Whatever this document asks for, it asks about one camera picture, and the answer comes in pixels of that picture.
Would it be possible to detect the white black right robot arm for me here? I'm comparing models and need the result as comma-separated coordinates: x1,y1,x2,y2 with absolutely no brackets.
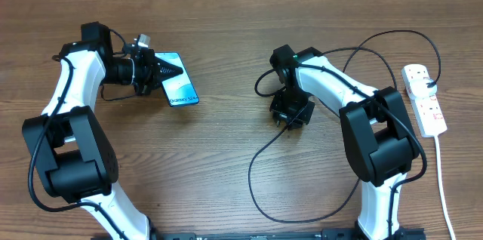
269,45,426,239

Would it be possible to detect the blue Samsung Galaxy smartphone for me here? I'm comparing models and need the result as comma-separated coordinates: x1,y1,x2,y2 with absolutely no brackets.
155,52,199,107

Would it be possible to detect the black charger cable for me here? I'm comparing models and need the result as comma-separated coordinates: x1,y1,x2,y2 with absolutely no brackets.
248,29,442,224

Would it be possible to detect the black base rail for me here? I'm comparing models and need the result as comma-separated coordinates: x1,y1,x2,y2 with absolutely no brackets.
90,227,427,240

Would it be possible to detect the white power strip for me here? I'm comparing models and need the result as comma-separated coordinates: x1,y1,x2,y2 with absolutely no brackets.
401,64,448,137

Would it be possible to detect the white charger plug adapter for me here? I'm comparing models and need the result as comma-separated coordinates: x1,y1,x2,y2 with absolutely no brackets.
406,78,438,100

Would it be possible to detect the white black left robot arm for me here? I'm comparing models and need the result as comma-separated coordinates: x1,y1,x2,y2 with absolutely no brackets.
22,22,185,239

